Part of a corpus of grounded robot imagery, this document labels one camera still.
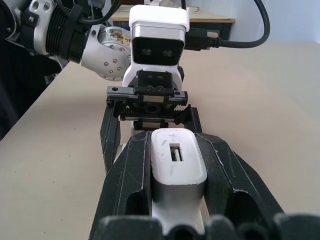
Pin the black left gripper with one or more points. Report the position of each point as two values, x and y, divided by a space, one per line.
152 100

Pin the wooden desk with dark base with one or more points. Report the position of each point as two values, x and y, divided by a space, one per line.
207 16

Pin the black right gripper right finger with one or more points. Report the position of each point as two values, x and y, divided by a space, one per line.
225 175

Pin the white USB charger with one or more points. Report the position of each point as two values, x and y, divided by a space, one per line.
165 167

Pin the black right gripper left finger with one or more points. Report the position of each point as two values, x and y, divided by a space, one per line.
125 175

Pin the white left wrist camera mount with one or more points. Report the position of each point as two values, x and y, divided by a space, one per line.
157 22

